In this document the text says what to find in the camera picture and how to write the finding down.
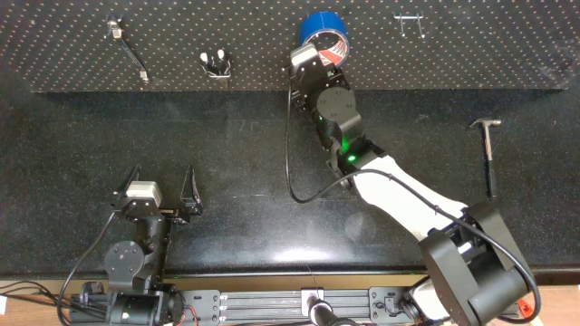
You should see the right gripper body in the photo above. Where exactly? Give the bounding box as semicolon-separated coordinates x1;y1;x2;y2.
288;60;351;113

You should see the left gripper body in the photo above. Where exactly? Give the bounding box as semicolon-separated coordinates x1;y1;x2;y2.
111;197;204;226

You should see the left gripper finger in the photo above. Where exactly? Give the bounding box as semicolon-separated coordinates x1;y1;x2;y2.
179;164;204;206
111;163;143;197

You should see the roll of blue tape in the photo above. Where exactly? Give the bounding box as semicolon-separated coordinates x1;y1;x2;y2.
298;10;352;69

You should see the wrench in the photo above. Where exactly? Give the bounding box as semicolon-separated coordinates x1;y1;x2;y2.
105;16;151;85

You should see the black pegboard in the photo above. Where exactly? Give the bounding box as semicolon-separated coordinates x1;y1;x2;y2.
0;0;580;94

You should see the hammer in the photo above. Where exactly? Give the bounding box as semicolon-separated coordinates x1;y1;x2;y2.
469;117;503;201

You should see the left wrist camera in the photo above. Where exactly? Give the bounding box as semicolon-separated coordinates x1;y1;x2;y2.
124;180;164;208

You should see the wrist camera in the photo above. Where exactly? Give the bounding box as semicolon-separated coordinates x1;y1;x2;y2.
124;180;164;208
289;43;321;74

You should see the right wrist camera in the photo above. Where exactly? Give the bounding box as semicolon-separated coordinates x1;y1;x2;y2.
289;43;321;74

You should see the black cable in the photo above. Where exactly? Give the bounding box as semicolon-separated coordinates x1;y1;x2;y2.
284;83;543;325
55;211;117;326

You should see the mounting rail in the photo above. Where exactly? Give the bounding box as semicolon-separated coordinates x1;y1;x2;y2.
67;281;522;326

